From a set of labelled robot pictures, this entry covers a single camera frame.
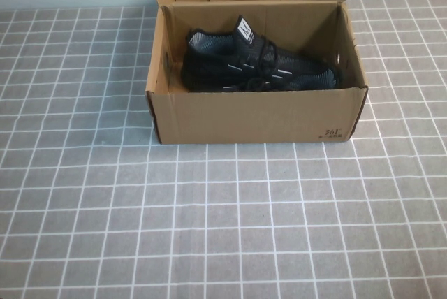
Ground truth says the black knit sneaker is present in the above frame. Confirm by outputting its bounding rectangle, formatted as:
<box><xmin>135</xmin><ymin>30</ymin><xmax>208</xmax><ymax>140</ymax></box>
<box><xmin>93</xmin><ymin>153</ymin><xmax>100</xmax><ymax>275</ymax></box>
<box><xmin>181</xmin><ymin>14</ymin><xmax>315</xmax><ymax>92</ymax></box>
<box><xmin>218</xmin><ymin>63</ymin><xmax>345</xmax><ymax>93</ymax></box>

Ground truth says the brown cardboard shoe box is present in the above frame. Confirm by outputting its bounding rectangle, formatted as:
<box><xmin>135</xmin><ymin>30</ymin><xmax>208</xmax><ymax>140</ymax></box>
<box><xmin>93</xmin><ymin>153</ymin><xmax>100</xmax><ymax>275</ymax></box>
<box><xmin>145</xmin><ymin>0</ymin><xmax>369</xmax><ymax>145</ymax></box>

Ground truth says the grey white-grid tablecloth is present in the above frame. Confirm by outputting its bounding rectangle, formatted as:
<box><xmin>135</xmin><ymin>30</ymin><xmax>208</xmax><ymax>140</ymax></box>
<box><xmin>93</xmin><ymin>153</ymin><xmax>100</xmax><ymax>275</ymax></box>
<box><xmin>0</xmin><ymin>0</ymin><xmax>447</xmax><ymax>299</ymax></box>

